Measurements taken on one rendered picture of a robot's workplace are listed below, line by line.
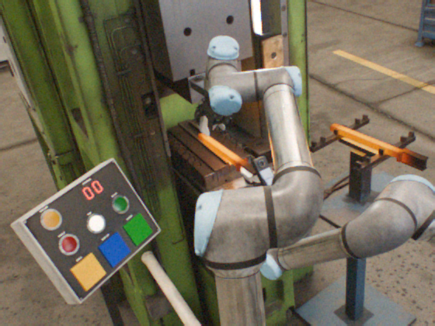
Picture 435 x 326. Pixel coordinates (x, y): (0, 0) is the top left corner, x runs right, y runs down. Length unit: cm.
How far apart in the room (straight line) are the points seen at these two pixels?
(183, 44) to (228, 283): 84
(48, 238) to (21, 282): 172
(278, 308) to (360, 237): 120
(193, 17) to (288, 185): 78
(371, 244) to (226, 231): 44
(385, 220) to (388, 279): 154
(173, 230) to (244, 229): 115
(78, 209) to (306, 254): 65
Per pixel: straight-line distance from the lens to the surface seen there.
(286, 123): 99
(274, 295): 230
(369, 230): 115
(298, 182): 86
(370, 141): 180
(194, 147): 188
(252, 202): 83
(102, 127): 163
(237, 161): 169
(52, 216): 137
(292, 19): 189
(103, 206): 144
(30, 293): 298
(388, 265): 275
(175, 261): 205
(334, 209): 190
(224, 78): 113
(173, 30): 147
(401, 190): 122
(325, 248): 125
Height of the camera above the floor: 192
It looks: 32 degrees down
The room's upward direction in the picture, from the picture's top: 8 degrees counter-clockwise
